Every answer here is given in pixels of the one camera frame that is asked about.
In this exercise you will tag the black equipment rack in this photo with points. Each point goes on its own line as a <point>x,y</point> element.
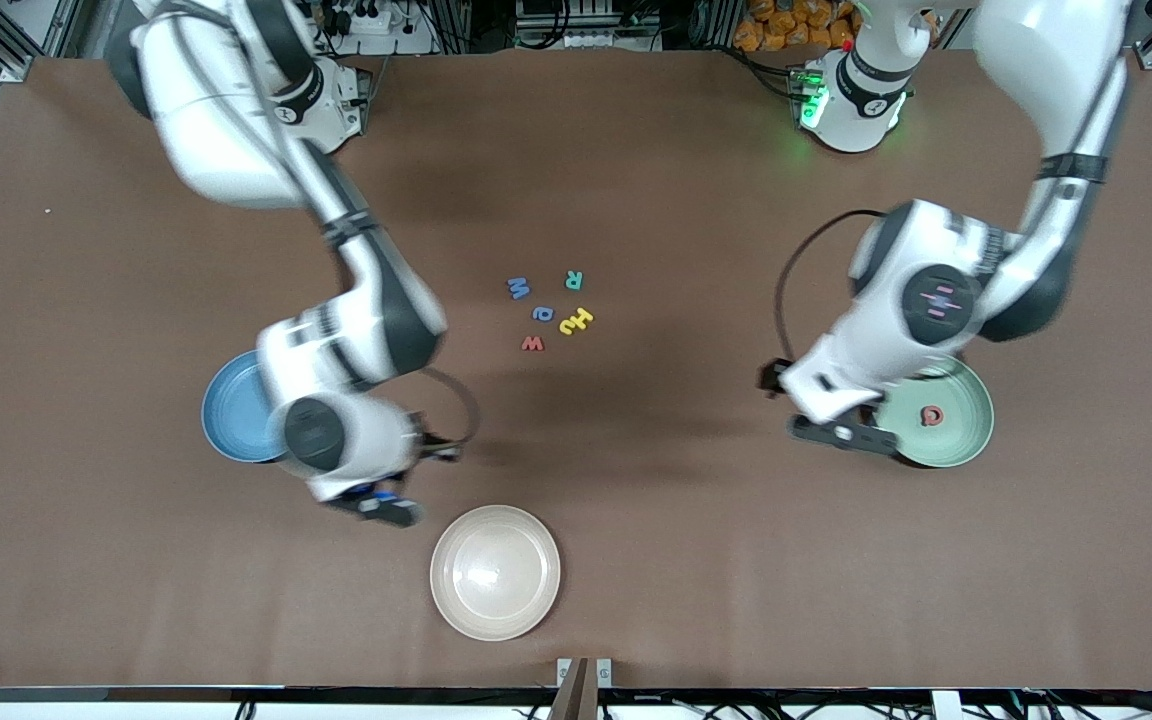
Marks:
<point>586,20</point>

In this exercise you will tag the orange objects pile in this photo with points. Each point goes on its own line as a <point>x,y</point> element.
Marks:
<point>786,30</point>

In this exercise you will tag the blue capital letter M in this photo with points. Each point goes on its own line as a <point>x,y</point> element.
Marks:
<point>518,288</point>

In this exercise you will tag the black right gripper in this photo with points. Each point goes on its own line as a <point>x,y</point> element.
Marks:
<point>432,441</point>

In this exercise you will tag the blue small letter m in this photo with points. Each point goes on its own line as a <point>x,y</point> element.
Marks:
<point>383,493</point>

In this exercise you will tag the beige plate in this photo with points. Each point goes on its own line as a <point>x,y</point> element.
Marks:
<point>495,572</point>

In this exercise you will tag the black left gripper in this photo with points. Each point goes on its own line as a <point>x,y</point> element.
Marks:
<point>769,379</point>

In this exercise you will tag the blue small letter a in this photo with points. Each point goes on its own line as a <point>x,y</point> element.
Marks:
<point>537,314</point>

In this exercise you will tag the pale green plate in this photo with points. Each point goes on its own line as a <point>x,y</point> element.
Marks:
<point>961,440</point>

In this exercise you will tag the blue plate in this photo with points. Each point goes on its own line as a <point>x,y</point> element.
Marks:
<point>231,410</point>

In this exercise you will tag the yellow capital letter H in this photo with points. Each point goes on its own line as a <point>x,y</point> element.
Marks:
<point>583,319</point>

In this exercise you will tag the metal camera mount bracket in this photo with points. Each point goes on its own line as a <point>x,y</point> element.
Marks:
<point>576,700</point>

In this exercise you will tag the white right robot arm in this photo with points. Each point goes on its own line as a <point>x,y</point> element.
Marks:
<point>236,120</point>

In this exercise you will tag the white power strip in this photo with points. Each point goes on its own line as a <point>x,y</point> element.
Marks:
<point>376,25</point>

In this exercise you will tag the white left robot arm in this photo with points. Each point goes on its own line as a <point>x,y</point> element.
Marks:
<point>1066,60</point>

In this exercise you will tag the teal capital letter R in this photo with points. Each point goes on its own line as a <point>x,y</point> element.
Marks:
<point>572,279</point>

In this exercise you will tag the red capital letter Q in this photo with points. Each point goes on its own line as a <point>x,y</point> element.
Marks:
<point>925,415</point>

